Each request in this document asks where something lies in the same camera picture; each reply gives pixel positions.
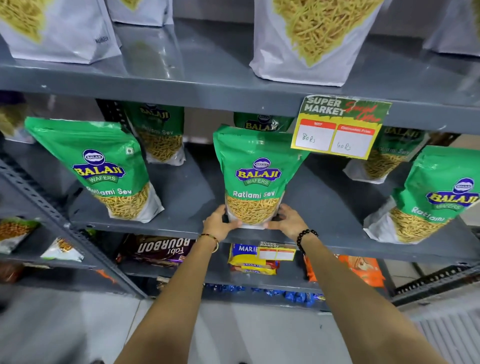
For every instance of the person's left hand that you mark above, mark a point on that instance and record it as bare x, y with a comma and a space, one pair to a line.
215, 227

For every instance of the person's right hand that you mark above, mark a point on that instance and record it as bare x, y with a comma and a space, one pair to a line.
290, 225

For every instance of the person's left thumb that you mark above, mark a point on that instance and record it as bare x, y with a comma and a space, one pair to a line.
232, 225

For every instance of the person's right thumb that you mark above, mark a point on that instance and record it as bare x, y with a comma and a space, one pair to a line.
272, 225

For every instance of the single green snack pouch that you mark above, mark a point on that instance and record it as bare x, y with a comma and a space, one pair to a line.
258, 168

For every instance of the person's right forearm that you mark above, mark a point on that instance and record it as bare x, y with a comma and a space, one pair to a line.
356, 303

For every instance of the person's left forearm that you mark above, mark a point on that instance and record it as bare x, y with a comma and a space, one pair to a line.
176, 300

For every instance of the gold bangle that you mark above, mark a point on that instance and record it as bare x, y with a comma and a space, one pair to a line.
211, 237

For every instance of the small yellow price tag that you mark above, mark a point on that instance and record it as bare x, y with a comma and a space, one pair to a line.
276, 252

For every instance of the yellow blue biscuit packet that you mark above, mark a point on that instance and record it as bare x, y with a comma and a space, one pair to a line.
247, 260

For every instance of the row of blue wrapped candies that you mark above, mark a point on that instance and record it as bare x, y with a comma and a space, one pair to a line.
296, 296

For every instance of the brown biscuit packet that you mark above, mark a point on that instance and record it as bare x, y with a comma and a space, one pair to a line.
157, 249

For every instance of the orange snack packet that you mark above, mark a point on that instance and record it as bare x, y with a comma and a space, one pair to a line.
362, 268

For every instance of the large green yellow price tag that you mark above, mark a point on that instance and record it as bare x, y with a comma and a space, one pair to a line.
337, 131

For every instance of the grey metal shelf rack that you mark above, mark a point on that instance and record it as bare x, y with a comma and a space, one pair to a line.
210, 80

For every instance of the small green white snack packet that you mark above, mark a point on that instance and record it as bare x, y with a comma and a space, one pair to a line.
15, 232

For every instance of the black slotted metal rail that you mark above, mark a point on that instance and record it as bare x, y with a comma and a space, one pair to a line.
435, 279

